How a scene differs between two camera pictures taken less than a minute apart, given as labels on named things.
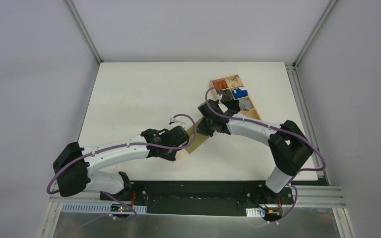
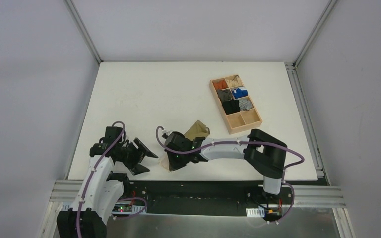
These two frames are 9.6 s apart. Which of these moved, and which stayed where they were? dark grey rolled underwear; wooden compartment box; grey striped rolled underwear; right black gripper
Moved: right black gripper
Stayed: dark grey rolled underwear; grey striped rolled underwear; wooden compartment box
